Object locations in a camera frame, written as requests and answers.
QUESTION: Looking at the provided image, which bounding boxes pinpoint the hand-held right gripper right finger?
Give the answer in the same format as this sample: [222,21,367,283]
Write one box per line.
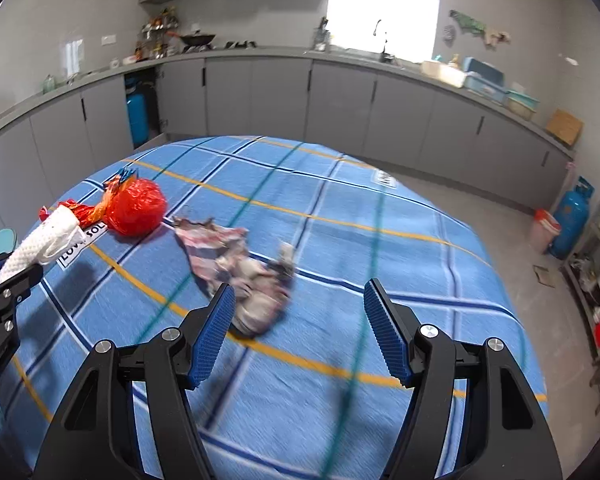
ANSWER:
[362,277,563,480]

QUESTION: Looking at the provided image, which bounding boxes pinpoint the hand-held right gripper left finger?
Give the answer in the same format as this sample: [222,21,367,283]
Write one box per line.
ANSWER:
[32,282,237,480]

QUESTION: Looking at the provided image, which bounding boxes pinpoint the white foam net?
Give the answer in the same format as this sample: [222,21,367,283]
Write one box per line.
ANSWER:
[0,206,89,287]

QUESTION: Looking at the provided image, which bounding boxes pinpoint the grey striped rag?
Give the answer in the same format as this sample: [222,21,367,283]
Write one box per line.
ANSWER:
[227,241,297,339]

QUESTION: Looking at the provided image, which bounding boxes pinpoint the faded checked rag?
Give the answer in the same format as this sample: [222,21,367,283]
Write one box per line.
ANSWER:
[172,217,249,298]

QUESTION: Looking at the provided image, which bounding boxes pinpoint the blue checked tablecloth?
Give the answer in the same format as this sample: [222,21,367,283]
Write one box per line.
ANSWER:
[0,135,549,480]

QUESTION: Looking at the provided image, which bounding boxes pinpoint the red snack wrapper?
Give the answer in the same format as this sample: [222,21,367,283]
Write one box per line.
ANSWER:
[38,199,107,228]

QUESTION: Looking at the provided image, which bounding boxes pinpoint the orange snack wrapper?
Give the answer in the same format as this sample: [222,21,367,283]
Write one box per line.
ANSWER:
[99,169,142,213]

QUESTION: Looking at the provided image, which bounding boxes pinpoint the red crumpled plastic bag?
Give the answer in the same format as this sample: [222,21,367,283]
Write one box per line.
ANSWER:
[104,178,169,238]

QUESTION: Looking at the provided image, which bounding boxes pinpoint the cardboard piece on floor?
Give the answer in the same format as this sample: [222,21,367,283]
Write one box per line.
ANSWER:
[532,264,556,289]

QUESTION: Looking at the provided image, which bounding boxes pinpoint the pink bin with red bag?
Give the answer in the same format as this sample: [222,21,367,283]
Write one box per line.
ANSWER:
[528,208,563,255]

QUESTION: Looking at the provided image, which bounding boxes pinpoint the blue tank in cabinet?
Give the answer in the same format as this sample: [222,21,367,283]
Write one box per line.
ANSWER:
[125,90,150,149]

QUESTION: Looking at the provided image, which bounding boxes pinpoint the blue gas cylinder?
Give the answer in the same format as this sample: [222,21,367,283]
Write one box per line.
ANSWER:
[549,175,595,261]

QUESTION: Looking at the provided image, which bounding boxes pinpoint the grey kitchen base cabinets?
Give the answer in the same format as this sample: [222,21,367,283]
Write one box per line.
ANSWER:
[0,49,577,242]

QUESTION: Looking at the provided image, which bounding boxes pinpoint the white basin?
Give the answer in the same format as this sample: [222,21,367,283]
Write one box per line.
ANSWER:
[420,59,467,89]

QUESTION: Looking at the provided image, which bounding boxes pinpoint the teal basin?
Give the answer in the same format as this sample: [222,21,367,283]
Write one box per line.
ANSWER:
[504,89,540,121]

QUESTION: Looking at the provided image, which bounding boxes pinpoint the blue dish rack box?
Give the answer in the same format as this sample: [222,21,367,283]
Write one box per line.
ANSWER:
[462,56,509,106]

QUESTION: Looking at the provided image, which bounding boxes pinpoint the cardboard box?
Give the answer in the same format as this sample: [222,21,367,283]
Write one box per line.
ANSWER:
[544,108,585,146]

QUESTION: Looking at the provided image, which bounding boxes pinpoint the spice rack with bottles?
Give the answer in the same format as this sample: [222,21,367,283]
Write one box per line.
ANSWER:
[134,7,181,61]

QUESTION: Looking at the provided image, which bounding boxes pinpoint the black kitchen faucet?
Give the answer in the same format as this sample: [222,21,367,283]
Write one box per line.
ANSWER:
[373,18,394,64]

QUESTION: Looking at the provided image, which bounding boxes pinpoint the black wok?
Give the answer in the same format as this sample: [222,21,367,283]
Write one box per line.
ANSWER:
[169,31,217,51]

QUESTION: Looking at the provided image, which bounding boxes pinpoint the knife holder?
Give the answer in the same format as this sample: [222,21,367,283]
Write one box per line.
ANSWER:
[313,17,331,53]

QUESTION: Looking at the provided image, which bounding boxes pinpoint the kitchen window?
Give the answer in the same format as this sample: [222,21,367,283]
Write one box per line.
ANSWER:
[324,0,441,59]

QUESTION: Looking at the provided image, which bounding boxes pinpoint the hanging wall cloths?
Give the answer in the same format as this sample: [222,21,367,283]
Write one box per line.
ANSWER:
[442,8,512,50]

